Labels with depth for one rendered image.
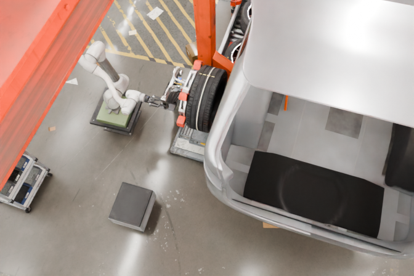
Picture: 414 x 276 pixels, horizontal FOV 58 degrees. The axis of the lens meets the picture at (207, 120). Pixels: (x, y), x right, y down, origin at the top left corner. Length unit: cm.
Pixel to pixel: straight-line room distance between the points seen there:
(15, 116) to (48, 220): 324
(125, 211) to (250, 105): 169
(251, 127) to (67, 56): 212
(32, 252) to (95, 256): 69
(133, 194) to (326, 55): 290
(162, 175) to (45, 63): 306
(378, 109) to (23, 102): 129
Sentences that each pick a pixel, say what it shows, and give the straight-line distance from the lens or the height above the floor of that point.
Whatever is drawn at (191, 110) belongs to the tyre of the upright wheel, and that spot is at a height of 103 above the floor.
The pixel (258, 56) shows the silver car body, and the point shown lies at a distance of 155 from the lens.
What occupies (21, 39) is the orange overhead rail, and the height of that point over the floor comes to 322.
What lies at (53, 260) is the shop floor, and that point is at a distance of 447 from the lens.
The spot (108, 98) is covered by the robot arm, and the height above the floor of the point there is 63.
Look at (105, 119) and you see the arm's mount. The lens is 440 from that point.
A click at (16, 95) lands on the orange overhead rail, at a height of 301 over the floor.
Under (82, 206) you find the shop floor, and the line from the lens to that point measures 450.
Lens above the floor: 410
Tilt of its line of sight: 63 degrees down
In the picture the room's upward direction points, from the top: 4 degrees counter-clockwise
